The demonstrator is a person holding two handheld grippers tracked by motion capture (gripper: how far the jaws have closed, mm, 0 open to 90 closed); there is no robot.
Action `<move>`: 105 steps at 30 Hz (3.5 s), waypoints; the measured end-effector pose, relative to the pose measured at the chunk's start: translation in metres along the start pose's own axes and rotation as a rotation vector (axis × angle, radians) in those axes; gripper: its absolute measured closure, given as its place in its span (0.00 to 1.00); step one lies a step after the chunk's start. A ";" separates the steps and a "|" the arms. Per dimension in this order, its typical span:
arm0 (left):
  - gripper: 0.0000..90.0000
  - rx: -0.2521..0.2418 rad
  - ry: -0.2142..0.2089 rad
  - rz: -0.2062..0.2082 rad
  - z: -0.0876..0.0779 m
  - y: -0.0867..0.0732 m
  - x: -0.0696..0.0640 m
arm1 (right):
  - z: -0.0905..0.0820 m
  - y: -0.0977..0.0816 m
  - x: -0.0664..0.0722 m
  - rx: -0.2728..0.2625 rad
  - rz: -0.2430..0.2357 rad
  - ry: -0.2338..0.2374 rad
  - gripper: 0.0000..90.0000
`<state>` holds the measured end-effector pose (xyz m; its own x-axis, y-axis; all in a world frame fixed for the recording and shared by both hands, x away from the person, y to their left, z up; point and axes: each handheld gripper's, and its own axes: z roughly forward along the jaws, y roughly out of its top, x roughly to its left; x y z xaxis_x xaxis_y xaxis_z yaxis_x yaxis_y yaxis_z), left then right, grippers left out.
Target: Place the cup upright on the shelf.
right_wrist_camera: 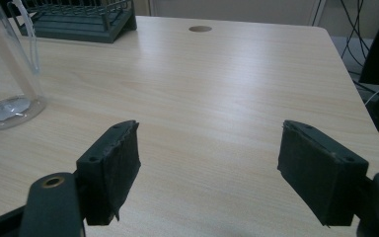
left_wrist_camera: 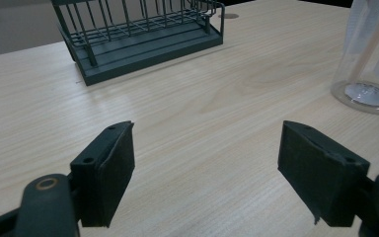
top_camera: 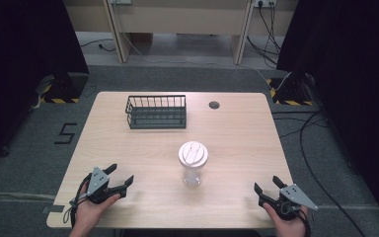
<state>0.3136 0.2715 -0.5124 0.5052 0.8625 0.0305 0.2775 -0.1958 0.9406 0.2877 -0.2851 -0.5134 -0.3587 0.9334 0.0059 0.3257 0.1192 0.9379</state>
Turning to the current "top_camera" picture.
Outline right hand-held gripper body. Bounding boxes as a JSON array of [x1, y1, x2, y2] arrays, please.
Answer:
[[262, 183, 319, 221]]

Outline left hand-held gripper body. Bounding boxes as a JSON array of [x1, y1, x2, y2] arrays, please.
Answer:
[[84, 166, 126, 205]]

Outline person's right hand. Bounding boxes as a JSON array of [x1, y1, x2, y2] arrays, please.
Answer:
[[262, 201, 310, 237]]

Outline person's left hand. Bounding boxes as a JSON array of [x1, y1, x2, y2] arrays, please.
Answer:
[[73, 182, 121, 231]]

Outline grey tape patch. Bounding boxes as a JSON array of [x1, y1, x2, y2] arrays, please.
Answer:
[[40, 204, 66, 214]]

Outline clear cup with white lid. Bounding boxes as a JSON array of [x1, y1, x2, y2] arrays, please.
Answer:
[[178, 140, 209, 188]]

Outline black stand base striped tape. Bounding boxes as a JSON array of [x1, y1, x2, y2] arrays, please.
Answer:
[[34, 72, 90, 105], [265, 71, 315, 107]]

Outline black curtain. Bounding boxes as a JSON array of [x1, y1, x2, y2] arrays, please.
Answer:
[[275, 0, 379, 228], [0, 0, 91, 167]]

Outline beige wooden desk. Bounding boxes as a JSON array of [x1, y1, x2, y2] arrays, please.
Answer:
[[62, 0, 300, 66]]

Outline white power strip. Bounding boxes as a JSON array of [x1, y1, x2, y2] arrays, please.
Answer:
[[254, 0, 277, 8]]

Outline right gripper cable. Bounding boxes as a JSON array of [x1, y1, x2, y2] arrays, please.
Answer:
[[297, 207, 313, 237]]

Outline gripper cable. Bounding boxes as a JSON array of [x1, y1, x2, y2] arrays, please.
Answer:
[[62, 172, 93, 229], [297, 207, 313, 237]]

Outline long black floor cable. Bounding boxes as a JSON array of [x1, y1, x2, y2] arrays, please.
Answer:
[[299, 111, 367, 237]]

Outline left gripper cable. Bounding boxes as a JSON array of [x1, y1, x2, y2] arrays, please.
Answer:
[[62, 172, 93, 229]]

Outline thin black floor cables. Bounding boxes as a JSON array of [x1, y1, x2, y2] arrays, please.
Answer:
[[270, 110, 331, 139]]

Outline black wire basket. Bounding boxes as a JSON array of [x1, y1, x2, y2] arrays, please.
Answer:
[[124, 94, 188, 130]]

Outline black cable with plug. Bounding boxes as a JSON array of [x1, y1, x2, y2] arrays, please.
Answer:
[[79, 38, 116, 53]]

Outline bundle of black hanging cables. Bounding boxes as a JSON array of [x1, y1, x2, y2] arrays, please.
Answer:
[[246, 2, 283, 68]]

